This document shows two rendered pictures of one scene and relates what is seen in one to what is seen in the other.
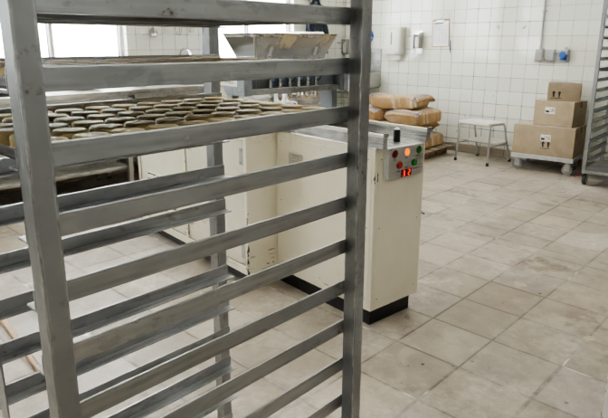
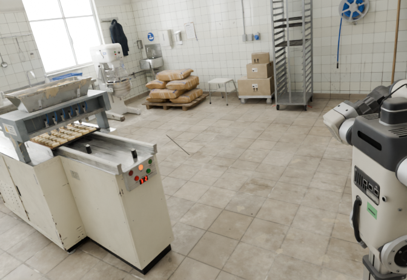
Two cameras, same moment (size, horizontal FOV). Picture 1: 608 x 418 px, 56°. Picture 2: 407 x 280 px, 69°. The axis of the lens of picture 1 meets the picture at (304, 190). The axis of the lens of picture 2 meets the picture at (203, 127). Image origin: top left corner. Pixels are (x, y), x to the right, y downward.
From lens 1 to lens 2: 102 cm
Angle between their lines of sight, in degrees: 10
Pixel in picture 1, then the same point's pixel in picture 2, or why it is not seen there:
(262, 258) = (73, 236)
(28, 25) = not seen: outside the picture
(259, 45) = (27, 102)
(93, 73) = not seen: outside the picture
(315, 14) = not seen: outside the picture
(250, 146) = (39, 173)
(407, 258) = (162, 225)
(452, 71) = (200, 51)
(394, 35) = (164, 35)
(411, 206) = (155, 195)
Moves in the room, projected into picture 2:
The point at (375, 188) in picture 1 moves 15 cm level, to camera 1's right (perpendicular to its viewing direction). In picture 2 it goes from (123, 198) to (147, 193)
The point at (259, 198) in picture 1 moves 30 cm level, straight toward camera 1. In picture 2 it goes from (58, 202) to (51, 226)
